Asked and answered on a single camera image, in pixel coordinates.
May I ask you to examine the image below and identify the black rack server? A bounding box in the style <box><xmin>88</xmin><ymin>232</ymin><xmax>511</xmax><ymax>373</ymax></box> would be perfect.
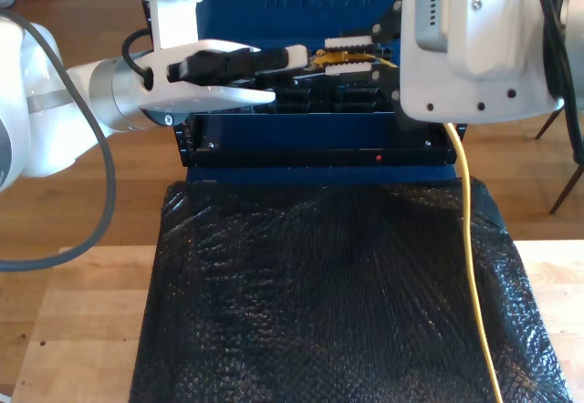
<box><xmin>186</xmin><ymin>74</ymin><xmax>398</xmax><ymax>115</ymax></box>

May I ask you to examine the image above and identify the yellow network cable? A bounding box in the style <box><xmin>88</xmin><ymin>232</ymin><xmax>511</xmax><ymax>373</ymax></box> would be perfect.
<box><xmin>309</xmin><ymin>48</ymin><xmax>503</xmax><ymax>403</ymax></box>

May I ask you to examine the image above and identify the black bubble wrap mat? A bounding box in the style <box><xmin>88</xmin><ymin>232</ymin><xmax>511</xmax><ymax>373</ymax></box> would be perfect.
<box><xmin>129</xmin><ymin>175</ymin><xmax>574</xmax><ymax>403</ymax></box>

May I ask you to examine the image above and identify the blue network switch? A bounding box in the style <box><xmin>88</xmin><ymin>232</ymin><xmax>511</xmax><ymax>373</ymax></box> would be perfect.
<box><xmin>198</xmin><ymin>0</ymin><xmax>405</xmax><ymax>57</ymax></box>

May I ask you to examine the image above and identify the dark metal chair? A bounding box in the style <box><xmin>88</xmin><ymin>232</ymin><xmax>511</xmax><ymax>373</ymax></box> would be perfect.
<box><xmin>534</xmin><ymin>110</ymin><xmax>584</xmax><ymax>216</ymax></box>

